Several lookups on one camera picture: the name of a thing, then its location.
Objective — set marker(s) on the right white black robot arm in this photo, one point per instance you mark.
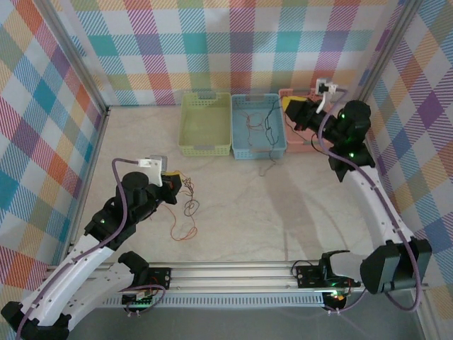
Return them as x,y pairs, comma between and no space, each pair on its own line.
375,202

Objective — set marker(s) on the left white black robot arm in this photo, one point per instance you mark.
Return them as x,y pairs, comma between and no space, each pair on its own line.
70,269

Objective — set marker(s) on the pink perforated plastic basket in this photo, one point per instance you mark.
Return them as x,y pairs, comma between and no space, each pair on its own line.
293,141

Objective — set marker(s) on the blue perforated plastic basket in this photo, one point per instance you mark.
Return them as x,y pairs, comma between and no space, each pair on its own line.
255,138

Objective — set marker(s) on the green perforated plastic basket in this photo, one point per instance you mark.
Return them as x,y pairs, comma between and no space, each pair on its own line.
203,124

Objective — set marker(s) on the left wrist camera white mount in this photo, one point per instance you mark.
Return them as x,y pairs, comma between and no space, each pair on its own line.
152,164

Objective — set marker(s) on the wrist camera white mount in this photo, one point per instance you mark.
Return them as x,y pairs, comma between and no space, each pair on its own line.
323,86
152,164

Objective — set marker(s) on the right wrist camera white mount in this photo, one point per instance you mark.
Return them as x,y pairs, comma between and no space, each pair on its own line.
323,86

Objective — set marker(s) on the aluminium frame side rail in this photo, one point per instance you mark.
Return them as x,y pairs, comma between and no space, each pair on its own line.
98,136
385,193

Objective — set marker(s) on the aluminium frame post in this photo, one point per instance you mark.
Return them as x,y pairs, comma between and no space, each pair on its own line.
384,53
78,60

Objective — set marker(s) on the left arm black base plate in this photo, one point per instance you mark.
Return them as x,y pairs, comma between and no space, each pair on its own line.
161,278

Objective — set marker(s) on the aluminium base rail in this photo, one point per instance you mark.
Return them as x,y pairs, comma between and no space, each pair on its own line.
230,274

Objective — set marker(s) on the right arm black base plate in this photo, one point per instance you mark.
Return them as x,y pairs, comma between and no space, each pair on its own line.
308,276

